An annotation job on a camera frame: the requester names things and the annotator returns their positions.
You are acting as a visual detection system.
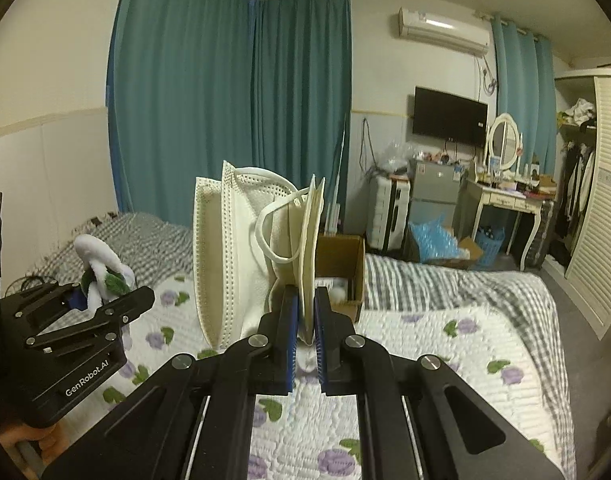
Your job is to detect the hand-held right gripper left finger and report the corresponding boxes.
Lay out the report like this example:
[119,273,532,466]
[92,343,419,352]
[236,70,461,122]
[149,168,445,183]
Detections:
[40,285,299,480]

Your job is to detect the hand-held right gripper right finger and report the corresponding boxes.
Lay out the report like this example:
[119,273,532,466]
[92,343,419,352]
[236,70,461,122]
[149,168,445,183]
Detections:
[313,287,577,480]

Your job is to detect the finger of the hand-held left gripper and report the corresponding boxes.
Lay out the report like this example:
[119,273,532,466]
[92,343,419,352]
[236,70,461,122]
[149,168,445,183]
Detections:
[24,286,156,358]
[0,282,84,335]

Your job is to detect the white plush toy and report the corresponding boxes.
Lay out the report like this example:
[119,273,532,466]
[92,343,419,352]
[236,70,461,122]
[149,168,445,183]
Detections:
[74,233,137,313]

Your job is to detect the cardboard box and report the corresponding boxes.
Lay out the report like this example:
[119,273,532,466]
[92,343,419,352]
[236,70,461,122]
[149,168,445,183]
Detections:
[314,232,369,324]

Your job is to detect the cream face mask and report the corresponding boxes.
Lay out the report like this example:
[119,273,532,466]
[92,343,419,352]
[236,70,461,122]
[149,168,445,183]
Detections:
[192,160,298,352]
[255,176,328,347]

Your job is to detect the person's left hand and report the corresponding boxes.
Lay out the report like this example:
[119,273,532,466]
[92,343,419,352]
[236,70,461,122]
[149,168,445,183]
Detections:
[0,420,64,466]

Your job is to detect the floral quilted blanket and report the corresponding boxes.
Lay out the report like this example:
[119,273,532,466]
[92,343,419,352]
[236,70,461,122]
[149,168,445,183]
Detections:
[99,275,577,480]

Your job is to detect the white suitcase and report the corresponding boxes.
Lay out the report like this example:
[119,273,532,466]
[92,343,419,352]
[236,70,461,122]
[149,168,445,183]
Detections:
[367,175,413,254]

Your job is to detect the blue plastic wrap bundle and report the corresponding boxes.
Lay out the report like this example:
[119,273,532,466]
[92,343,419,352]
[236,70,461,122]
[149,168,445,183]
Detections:
[407,211,473,265]

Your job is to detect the white pole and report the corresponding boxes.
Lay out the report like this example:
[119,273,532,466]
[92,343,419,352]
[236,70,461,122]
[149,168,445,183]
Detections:
[329,114,349,237]

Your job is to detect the small grey fridge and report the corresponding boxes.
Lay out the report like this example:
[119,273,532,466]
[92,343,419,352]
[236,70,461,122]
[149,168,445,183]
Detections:
[409,158,467,252]

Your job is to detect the blue plastic basket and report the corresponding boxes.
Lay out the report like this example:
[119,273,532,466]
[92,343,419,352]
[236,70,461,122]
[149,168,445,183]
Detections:
[472,224,507,267]

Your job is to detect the clear plastic bag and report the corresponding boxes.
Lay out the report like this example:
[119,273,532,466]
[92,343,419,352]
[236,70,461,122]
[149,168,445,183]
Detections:
[379,141,419,177]

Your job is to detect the teal curtain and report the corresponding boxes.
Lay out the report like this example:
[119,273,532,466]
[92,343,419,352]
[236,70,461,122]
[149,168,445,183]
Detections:
[106,0,259,217]
[250,0,355,237]
[489,15,559,177]

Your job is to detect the white dressing table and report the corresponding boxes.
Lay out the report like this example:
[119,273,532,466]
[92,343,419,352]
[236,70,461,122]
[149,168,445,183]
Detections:
[463,174,557,272]

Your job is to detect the dark suitcase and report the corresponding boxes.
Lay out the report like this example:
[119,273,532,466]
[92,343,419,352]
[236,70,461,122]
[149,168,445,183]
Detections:
[526,197,557,267]

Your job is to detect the white oval mirror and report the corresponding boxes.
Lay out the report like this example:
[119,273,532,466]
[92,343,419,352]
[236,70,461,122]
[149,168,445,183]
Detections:
[486,112,525,174]

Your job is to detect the hanging clothes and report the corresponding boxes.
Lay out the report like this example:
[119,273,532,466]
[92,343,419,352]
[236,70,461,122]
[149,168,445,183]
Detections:
[555,141,597,267]

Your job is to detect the white wardrobe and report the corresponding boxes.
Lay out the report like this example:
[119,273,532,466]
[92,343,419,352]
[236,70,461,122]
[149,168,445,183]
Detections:
[553,67,611,342]

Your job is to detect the white air conditioner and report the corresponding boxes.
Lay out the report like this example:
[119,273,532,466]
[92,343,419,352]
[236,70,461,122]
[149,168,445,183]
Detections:
[397,6,491,59]

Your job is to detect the pile of clothes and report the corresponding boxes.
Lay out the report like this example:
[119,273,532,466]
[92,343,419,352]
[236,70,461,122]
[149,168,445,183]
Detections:
[555,98,599,129]

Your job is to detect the black charger with cable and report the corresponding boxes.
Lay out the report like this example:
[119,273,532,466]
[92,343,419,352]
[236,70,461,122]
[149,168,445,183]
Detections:
[2,271,57,295]

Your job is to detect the black wall cable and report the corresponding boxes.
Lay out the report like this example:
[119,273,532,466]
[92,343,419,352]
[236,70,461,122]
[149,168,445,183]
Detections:
[359,116,382,182]

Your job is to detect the black wall television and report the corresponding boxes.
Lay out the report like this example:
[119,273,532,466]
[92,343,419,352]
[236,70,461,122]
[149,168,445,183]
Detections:
[412,86,489,150]

